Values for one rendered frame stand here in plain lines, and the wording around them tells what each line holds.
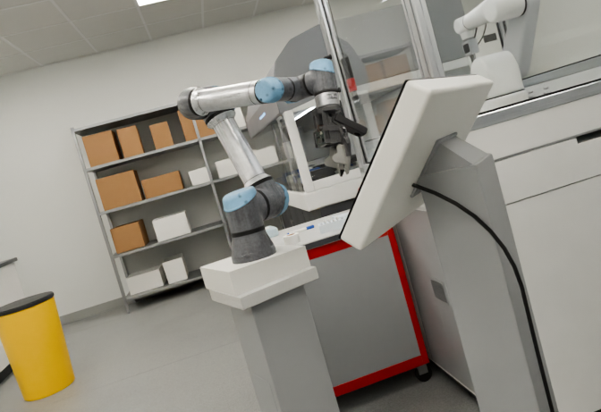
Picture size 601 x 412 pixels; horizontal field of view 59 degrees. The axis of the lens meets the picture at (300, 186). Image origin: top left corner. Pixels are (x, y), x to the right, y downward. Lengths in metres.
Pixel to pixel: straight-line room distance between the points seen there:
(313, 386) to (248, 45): 5.05
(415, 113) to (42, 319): 3.52
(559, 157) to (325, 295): 1.06
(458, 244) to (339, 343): 1.33
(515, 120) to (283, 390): 1.12
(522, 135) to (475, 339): 0.83
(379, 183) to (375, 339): 1.53
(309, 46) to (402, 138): 2.14
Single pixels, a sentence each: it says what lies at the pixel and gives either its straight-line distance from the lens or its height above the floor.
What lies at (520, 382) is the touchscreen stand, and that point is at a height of 0.58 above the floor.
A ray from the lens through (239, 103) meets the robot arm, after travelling 1.69.
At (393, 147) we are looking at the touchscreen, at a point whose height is 1.10.
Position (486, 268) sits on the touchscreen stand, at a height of 0.82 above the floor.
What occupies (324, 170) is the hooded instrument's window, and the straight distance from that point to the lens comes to 2.95.
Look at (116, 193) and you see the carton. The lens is 5.85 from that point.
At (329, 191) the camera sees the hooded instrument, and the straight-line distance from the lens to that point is 2.94.
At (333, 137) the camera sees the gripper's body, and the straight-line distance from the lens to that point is 1.61.
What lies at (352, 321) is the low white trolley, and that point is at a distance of 2.34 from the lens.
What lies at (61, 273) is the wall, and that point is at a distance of 6.51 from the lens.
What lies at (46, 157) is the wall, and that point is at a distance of 6.46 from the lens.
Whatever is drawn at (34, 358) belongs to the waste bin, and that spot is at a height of 0.28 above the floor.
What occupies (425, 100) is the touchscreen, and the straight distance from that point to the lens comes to 0.87.
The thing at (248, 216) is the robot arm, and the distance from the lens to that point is 1.72.
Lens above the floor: 1.13
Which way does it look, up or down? 4 degrees down
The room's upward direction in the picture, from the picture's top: 16 degrees counter-clockwise
